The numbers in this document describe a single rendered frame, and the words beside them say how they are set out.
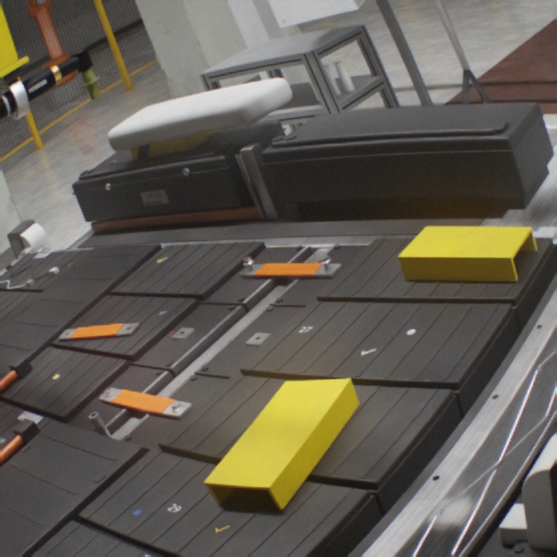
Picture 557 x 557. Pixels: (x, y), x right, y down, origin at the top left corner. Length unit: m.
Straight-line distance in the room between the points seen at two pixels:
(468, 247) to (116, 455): 0.44
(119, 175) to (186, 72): 5.71
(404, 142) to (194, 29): 5.92
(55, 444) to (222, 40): 6.39
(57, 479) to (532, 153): 0.74
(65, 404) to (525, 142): 0.68
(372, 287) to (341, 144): 0.27
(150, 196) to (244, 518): 0.90
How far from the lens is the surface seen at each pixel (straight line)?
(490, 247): 1.01
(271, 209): 1.43
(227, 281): 1.28
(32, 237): 2.03
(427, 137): 1.21
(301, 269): 1.21
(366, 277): 1.12
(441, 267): 1.04
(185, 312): 1.23
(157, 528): 0.83
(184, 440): 0.95
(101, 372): 1.17
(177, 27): 7.20
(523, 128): 1.19
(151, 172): 1.57
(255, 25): 5.05
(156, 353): 1.18
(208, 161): 1.46
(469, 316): 0.96
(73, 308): 1.40
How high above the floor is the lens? 1.47
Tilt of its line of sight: 23 degrees down
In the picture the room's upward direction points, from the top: 22 degrees counter-clockwise
